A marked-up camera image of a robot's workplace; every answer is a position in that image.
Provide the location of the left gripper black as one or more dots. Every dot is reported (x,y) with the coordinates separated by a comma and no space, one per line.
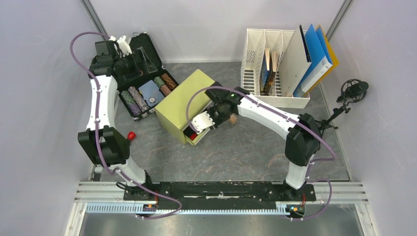
(135,73)

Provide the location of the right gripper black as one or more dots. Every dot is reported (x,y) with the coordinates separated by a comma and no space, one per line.
(216,122)

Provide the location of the green drawer cabinet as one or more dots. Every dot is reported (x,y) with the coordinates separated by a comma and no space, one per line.
(171,111)

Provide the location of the brown small book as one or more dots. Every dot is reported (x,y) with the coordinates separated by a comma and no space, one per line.
(273,66)

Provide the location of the Animal Farm book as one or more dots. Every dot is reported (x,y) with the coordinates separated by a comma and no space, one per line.
(264,68)

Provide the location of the white paper box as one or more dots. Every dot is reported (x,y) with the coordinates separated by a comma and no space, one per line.
(295,63)

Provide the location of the blue plastic folder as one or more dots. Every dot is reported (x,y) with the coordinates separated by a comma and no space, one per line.
(321,62)

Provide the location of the orange plastic folder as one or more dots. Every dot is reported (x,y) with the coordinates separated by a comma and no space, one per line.
(330,55)

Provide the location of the red black stamp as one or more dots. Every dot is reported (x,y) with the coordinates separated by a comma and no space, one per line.
(131,136)
(193,136)

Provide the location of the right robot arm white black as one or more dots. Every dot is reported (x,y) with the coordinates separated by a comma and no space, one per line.
(300,132)

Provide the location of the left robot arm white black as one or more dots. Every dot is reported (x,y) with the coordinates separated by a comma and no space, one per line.
(101,141)

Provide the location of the wooden cube block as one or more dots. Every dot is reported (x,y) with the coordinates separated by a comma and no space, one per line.
(233,119)

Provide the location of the black poker chip case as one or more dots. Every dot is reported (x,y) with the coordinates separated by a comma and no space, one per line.
(141,94)

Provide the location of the white file organizer rack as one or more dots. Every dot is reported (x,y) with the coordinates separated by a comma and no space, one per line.
(256,41)

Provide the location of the black microphone on tripod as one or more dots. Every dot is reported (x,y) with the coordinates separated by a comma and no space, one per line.
(352,91)

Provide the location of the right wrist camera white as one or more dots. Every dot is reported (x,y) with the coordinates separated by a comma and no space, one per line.
(201,122)

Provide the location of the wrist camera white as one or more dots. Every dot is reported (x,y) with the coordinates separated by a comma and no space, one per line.
(123,44)
(201,122)

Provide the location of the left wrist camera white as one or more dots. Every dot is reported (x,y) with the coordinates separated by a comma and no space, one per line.
(123,44)

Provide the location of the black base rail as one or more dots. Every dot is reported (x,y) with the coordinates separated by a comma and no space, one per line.
(218,195)

